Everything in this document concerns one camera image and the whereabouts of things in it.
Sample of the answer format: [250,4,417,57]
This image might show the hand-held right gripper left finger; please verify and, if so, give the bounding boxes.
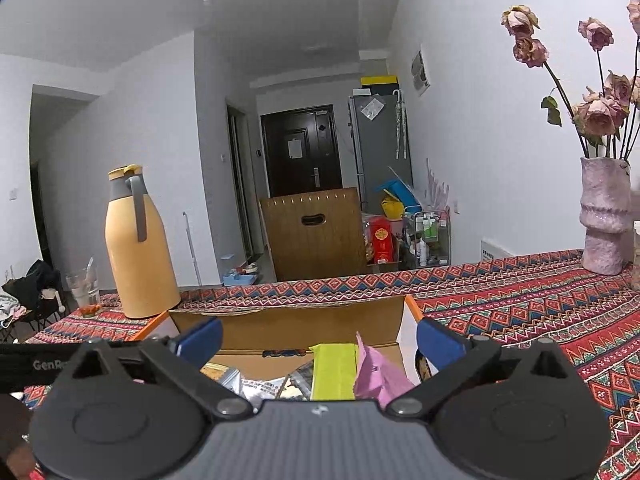
[60,316,254,422]

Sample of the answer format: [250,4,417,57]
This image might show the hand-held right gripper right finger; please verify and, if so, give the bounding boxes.
[386,317,581,421]

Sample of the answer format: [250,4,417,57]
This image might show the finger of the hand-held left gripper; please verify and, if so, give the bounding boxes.
[0,342,91,395]

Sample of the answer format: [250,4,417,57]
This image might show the pink snack packet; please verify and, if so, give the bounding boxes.
[354,331,416,408]

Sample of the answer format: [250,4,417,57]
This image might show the white cracker snack packet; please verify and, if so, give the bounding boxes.
[240,377,286,403]

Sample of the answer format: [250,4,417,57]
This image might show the red cardboard box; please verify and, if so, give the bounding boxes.
[135,294,436,401]

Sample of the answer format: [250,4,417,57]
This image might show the green snack packet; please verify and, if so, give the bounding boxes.
[309,342,359,401]

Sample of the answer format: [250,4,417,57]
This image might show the person's left hand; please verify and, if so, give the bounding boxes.
[0,395,40,480]

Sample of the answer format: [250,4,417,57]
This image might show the folding chair with dark clothes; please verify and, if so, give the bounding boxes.
[2,259,66,331]

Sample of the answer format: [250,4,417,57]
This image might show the patterned tablecloth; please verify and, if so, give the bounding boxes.
[20,249,640,480]

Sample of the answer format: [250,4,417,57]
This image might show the glass cup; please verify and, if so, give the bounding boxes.
[66,257,102,318]

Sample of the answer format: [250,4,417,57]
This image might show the grey patterned snack packet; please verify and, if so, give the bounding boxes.
[285,362,316,401]

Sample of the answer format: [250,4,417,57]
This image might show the yellow thermos jug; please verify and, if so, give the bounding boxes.
[105,164,182,320]

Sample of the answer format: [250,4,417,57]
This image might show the red gift box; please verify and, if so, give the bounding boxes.
[367,215,398,265]

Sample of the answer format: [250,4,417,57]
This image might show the pink feathery decoration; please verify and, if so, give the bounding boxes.
[425,158,450,211]

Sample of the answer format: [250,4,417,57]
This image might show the blue bag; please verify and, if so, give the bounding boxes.
[377,180,421,208]

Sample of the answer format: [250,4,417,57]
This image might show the grey refrigerator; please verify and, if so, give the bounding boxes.
[348,91,413,206]

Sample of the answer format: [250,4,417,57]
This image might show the dark wooden door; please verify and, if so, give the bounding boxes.
[260,105,343,198]

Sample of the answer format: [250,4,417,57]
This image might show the pink textured vase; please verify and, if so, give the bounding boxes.
[580,156,632,276]

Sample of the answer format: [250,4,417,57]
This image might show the folded umbrella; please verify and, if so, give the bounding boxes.
[392,89,407,160]

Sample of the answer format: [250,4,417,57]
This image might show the yellow black box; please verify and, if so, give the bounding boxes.
[361,75,400,95]

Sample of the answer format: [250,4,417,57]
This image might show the dried pink roses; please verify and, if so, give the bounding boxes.
[501,0,640,161]

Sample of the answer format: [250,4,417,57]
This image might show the white mop handle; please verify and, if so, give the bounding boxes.
[182,211,202,286]

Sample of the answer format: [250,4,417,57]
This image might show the wire storage cart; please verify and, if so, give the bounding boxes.
[402,210,451,267]

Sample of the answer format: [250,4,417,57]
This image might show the white wall heater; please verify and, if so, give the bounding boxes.
[481,239,516,261]

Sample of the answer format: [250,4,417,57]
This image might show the wall electric panel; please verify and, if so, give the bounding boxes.
[411,50,431,96]

